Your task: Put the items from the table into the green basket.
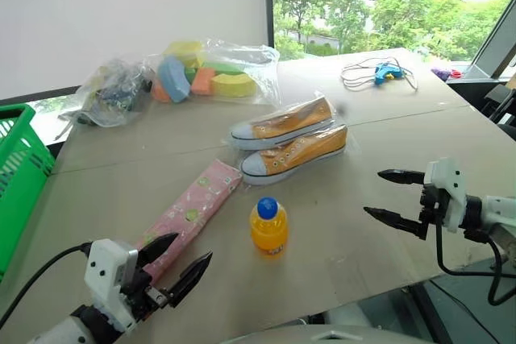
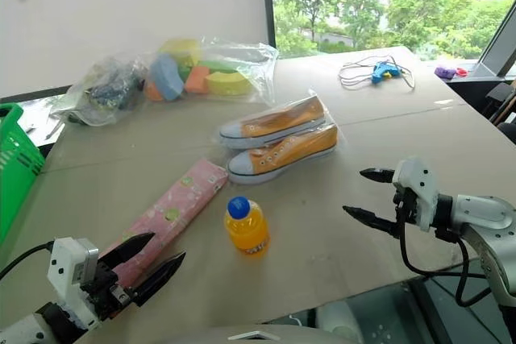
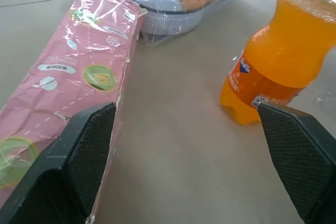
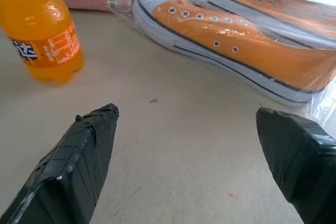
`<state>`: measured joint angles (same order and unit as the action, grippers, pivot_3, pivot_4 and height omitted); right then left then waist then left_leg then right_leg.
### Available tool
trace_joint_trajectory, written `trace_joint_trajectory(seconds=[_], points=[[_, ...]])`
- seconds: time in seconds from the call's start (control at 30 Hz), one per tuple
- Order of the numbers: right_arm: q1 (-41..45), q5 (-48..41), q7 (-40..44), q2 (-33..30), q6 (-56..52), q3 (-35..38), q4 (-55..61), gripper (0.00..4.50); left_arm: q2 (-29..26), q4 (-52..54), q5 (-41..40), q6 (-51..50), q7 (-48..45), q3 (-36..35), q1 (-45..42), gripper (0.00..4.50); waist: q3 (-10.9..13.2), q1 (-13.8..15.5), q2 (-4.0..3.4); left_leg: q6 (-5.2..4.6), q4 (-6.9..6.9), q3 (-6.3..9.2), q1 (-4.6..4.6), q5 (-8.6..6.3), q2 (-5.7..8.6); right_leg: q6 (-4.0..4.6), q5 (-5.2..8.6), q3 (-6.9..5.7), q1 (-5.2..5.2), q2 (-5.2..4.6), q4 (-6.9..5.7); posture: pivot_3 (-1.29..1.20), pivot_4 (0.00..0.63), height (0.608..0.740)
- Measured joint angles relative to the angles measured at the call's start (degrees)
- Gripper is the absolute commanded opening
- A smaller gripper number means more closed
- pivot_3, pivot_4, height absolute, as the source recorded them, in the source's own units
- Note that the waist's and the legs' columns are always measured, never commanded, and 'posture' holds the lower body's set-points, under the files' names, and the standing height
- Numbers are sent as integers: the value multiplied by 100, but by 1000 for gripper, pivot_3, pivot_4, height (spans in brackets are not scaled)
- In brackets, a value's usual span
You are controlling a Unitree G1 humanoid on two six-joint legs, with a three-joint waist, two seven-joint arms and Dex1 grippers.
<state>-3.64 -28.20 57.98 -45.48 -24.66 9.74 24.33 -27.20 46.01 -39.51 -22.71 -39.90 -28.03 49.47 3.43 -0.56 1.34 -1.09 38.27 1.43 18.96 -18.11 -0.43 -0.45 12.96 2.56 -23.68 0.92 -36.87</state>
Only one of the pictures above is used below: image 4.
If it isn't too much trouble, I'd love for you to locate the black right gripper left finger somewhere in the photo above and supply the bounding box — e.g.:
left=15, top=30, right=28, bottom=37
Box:
left=0, top=103, right=120, bottom=224

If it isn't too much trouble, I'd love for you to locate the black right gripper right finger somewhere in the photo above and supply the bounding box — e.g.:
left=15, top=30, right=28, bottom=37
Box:
left=255, top=107, right=336, bottom=224

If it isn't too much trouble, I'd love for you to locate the clear plastic shoe bag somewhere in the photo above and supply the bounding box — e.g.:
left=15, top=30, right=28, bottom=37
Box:
left=110, top=0, right=336, bottom=133

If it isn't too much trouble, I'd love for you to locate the orange soda bottle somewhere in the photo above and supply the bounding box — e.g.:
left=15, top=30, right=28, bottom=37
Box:
left=0, top=0, right=85, bottom=85

